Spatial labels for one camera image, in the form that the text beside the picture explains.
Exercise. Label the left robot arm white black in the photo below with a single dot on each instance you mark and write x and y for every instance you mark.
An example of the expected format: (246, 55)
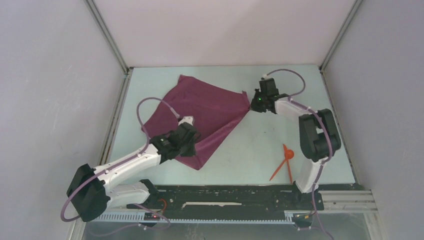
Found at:
(93, 190)

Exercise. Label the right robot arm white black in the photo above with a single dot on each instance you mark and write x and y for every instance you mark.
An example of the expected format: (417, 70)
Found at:
(319, 137)

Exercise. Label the corner aluminium post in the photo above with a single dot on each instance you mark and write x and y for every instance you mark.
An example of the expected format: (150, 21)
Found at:
(340, 34)
(101, 23)

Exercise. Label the orange plastic spoon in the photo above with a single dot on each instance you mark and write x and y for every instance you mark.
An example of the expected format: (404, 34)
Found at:
(289, 154)

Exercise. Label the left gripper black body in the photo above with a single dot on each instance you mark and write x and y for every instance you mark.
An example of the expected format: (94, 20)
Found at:
(187, 149)

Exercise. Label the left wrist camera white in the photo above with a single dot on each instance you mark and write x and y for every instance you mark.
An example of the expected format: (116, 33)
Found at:
(186, 120)

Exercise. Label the right corner aluminium post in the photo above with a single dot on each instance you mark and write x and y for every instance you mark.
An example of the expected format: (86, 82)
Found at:
(340, 34)

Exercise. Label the magenta cloth napkin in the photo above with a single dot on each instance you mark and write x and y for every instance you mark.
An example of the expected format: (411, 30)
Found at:
(216, 112)

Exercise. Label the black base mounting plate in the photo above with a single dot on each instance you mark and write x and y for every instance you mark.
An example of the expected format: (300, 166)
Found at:
(231, 202)

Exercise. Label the orange plastic knife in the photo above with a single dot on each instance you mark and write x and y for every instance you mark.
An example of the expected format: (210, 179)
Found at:
(280, 165)

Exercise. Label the left corner aluminium post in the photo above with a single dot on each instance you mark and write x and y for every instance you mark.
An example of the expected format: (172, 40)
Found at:
(101, 23)

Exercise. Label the aluminium frame rail front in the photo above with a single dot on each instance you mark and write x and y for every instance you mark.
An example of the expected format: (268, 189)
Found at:
(335, 202)

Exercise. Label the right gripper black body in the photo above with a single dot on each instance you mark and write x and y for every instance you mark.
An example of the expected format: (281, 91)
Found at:
(257, 104)

